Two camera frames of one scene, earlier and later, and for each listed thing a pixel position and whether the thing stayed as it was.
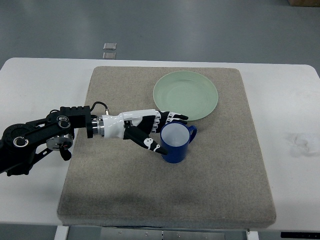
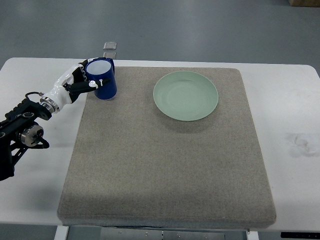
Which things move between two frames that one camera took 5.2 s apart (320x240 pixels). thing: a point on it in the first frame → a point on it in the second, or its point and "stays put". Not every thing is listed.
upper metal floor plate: x=110 y=46 stays put
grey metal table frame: x=70 y=232 stays put
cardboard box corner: x=304 y=3 stays put
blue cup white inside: x=176 y=136 → x=101 y=71
